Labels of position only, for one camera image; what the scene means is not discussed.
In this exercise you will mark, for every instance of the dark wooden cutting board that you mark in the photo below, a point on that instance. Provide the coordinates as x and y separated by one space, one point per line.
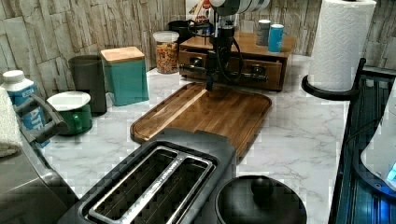
237 115

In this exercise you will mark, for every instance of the teal canister with wooden lid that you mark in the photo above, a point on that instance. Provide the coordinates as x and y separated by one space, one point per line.
125 72

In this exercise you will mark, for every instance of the white folded towel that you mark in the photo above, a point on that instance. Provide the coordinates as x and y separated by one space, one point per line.
10 136

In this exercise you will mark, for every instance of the clear jar with white lid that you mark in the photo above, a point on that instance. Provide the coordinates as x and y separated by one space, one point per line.
166 51

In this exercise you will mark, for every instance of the black utensil holder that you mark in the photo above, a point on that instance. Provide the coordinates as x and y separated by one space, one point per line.
180 27

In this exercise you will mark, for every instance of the black toaster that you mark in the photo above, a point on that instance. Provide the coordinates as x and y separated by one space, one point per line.
173 178

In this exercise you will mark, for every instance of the dark grey cylindrical canister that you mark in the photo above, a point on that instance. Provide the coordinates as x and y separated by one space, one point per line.
87 73

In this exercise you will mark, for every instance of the paper towel roll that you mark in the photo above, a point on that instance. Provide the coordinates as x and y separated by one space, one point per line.
340 36

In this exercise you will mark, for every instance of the black paper towel holder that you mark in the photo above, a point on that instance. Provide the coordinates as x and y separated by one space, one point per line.
336 95

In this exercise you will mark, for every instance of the black round lid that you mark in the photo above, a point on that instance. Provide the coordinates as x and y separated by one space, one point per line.
258 199

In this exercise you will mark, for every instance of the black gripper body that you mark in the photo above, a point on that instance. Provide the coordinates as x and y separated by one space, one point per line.
222 38

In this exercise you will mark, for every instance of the drawer with black handle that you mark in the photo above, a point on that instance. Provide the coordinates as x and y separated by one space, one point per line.
196 59
261 75

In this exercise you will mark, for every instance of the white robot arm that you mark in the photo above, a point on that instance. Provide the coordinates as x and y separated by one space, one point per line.
229 8

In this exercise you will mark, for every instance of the left drawer with black handle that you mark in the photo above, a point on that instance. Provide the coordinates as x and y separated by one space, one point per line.
196 59

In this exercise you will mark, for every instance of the blue labelled white bottle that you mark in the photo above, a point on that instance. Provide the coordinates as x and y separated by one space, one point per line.
19 89

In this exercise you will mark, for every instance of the right drawer with black handle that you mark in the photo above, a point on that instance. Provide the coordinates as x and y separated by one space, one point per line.
261 75

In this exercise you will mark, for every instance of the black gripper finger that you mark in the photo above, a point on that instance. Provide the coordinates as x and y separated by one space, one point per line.
211 68

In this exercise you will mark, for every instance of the green mug with white lid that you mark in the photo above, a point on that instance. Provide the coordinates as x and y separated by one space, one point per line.
74 107

